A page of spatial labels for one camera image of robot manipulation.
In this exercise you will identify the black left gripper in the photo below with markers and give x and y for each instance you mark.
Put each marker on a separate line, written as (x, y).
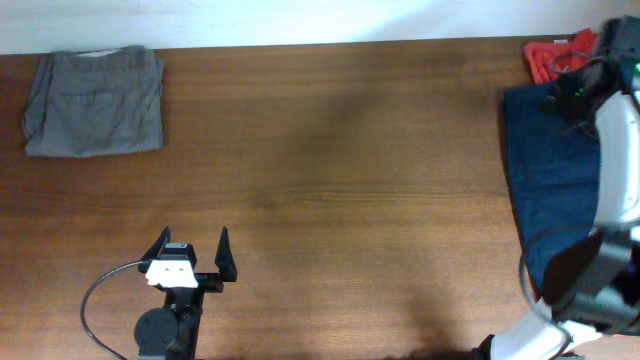
(208, 279)

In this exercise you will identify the dark blue shorts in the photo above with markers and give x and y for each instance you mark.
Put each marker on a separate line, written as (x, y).
(552, 174)

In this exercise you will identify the grey shorts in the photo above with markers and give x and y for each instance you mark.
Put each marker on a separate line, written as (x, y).
(95, 103)

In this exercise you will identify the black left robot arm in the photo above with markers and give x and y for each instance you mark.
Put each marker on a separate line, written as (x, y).
(171, 330)

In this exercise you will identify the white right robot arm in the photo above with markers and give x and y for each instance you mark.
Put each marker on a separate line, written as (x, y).
(590, 289)

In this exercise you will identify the red cloth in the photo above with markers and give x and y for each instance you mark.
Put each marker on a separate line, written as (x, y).
(545, 59)

